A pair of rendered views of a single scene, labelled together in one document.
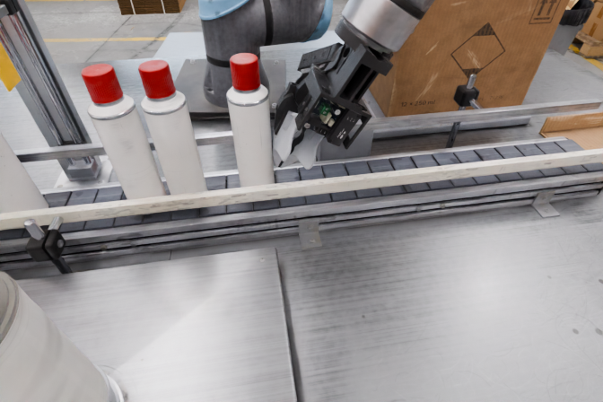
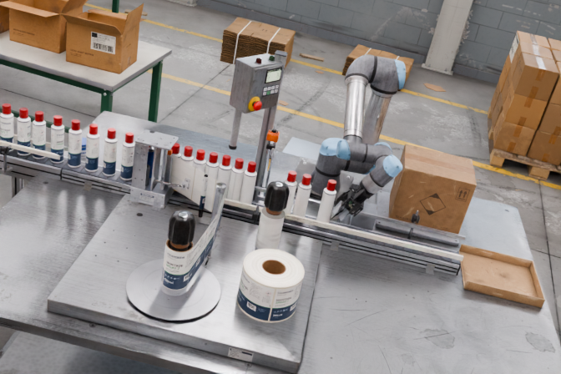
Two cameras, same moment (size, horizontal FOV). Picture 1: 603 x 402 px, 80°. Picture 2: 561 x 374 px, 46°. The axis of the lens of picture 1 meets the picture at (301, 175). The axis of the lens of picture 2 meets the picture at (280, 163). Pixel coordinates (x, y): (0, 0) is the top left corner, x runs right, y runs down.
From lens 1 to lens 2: 216 cm
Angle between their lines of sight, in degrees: 17
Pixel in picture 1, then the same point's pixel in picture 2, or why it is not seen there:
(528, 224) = (418, 272)
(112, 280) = not seen: hidden behind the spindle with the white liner
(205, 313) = (298, 246)
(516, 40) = (450, 204)
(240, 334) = (306, 253)
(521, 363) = (383, 293)
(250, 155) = (324, 210)
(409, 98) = (400, 214)
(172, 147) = (302, 199)
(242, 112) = (326, 196)
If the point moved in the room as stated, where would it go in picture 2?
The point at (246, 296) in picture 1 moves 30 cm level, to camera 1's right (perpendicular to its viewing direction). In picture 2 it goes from (310, 247) to (386, 274)
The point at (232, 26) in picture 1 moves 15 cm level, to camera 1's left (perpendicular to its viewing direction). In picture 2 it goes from (331, 160) to (300, 150)
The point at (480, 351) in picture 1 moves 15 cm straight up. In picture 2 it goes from (373, 287) to (383, 255)
